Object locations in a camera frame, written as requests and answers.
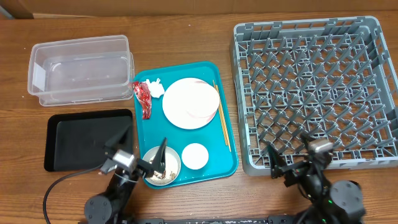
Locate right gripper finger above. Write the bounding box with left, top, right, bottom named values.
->
left=300, top=133, right=316, bottom=152
left=267, top=144, right=286, bottom=170

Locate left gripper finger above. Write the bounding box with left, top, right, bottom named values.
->
left=104, top=124, right=131, bottom=148
left=154, top=138, right=167, bottom=173

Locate white cup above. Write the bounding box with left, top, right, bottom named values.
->
left=182, top=143, right=209, bottom=170

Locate pink plate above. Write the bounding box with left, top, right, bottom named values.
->
left=162, top=77, right=221, bottom=130

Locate wooden chopstick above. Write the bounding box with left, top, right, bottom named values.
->
left=213, top=80, right=231, bottom=152
left=218, top=98, right=231, bottom=152

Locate white napkin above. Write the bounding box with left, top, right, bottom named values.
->
left=145, top=78, right=165, bottom=98

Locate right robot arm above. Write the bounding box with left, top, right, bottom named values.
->
left=267, top=134, right=366, bottom=224

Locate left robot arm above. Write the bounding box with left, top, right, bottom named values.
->
left=84, top=125, right=167, bottom=224

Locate grey dishwasher rack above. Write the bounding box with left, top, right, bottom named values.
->
left=230, top=16, right=397, bottom=176

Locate grey bowl with food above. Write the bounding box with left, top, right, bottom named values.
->
left=145, top=146, right=181, bottom=187

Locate black tray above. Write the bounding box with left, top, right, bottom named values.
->
left=44, top=109, right=133, bottom=172

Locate red snack wrapper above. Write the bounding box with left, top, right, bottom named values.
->
left=132, top=82, right=152, bottom=119

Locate teal serving tray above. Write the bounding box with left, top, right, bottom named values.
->
left=134, top=61, right=239, bottom=189

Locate clear plastic bin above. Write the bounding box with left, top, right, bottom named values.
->
left=27, top=35, right=134, bottom=106

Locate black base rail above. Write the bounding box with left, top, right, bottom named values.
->
left=133, top=215, right=299, bottom=224

